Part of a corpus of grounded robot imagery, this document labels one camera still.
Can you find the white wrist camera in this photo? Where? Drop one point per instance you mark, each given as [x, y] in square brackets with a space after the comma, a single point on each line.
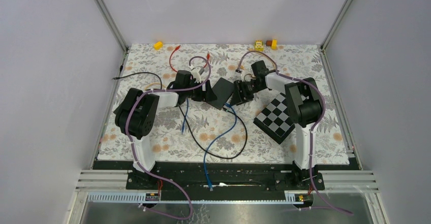
[197, 74]
[245, 76]

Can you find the yellow brown toy block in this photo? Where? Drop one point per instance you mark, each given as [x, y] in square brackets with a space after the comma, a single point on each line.
[273, 44]

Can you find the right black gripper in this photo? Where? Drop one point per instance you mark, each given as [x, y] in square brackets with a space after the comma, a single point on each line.
[237, 97]

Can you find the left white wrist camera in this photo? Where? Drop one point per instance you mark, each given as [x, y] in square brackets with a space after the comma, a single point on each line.
[197, 74]

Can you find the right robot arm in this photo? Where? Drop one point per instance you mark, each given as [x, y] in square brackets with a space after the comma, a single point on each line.
[305, 106]

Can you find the black network switch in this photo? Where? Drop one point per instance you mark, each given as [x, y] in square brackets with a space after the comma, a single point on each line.
[223, 90]

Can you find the black white checkerboard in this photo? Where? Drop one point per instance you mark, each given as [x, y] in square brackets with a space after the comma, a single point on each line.
[274, 121]

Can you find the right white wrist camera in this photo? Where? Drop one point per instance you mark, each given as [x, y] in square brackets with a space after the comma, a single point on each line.
[245, 76]

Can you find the yellow toy brick with face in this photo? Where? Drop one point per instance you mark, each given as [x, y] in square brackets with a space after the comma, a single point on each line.
[258, 45]

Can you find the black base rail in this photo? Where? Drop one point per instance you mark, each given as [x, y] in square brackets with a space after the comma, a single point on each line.
[215, 182]

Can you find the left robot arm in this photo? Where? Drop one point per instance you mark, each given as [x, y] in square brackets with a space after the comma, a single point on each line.
[136, 114]

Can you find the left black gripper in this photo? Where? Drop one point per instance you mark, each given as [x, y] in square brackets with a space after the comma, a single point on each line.
[205, 96]

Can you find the floral patterned table mat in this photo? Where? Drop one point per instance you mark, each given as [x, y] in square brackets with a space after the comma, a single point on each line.
[198, 132]

